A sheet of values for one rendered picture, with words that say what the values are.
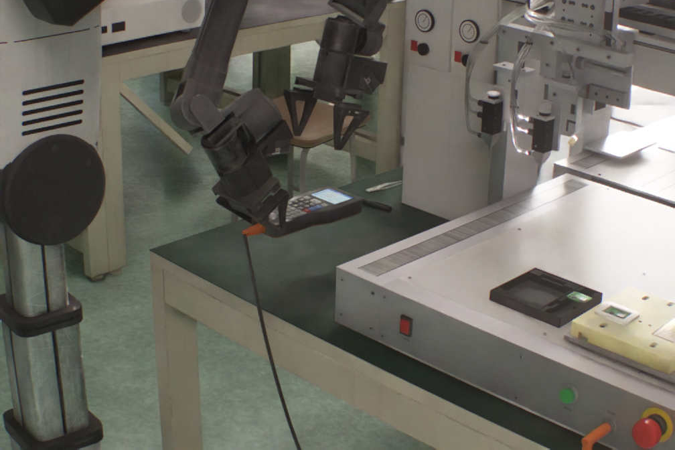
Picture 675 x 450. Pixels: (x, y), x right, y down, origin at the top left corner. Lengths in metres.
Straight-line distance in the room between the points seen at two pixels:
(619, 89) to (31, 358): 0.96
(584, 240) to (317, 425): 1.22
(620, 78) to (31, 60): 0.87
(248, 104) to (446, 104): 0.55
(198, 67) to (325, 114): 2.13
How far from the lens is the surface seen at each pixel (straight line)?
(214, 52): 1.67
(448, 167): 2.16
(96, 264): 3.65
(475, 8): 2.04
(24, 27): 1.37
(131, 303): 3.52
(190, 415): 2.21
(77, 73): 1.42
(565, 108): 1.74
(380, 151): 4.47
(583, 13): 1.70
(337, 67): 1.79
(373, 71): 1.86
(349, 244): 2.06
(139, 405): 2.98
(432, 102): 2.15
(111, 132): 3.54
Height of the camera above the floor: 1.57
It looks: 21 degrees down
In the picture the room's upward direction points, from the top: 2 degrees clockwise
